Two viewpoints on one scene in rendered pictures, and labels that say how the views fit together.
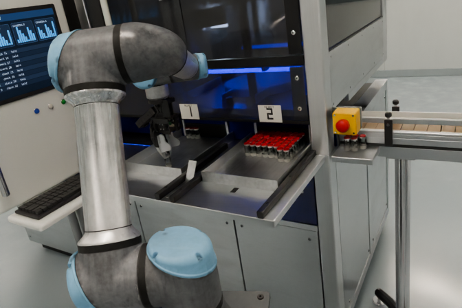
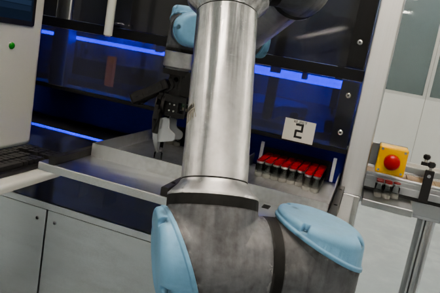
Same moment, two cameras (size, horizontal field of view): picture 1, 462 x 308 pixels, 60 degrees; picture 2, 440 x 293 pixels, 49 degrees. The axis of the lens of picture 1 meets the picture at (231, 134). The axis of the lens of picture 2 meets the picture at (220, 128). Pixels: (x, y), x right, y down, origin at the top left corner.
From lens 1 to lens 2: 0.49 m
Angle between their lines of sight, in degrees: 19
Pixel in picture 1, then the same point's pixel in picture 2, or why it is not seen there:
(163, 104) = (186, 79)
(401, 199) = (415, 270)
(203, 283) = (354, 284)
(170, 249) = (321, 225)
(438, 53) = not seen: hidden behind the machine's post
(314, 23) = (389, 37)
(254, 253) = not seen: outside the picture
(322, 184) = not seen: hidden behind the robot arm
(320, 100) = (369, 127)
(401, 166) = (424, 230)
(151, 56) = not seen: outside the picture
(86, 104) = (233, 2)
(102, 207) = (232, 145)
